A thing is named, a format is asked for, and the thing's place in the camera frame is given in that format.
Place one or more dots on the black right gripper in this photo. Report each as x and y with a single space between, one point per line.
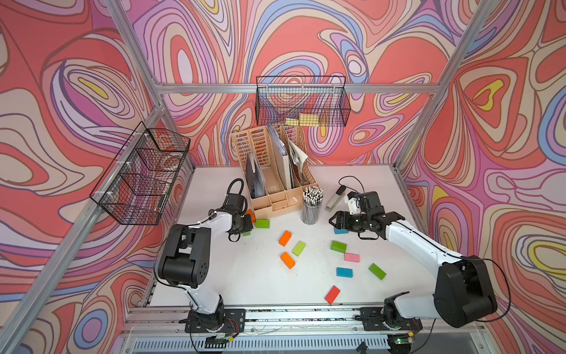
342 217

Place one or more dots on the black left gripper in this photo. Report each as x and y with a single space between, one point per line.
248 225

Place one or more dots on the orange block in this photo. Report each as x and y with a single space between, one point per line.
252 216
285 238
288 260

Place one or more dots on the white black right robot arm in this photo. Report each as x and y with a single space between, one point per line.
463 291

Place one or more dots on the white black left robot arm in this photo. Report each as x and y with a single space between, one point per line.
184 259

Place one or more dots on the teal block under gripper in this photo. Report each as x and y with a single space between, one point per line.
340 231

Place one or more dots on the grey stapler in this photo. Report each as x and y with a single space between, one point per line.
335 198

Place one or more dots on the pink block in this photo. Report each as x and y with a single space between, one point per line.
352 258

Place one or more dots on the light green block centre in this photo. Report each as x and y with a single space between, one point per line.
298 249

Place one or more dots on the teal block lower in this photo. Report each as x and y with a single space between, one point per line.
344 272

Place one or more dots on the beige plastic file organizer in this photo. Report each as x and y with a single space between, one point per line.
283 190

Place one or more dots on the red block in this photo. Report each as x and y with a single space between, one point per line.
332 295

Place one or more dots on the yellow sticky notes pad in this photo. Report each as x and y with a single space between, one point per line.
304 120

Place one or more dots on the black wire basket left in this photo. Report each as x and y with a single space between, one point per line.
135 189

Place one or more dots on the black wire basket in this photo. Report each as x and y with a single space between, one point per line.
286 96
135 189

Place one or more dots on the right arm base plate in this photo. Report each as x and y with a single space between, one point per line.
381 319

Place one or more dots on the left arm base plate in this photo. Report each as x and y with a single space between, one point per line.
230 321

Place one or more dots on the black wire basket back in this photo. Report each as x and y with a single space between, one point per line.
286 96

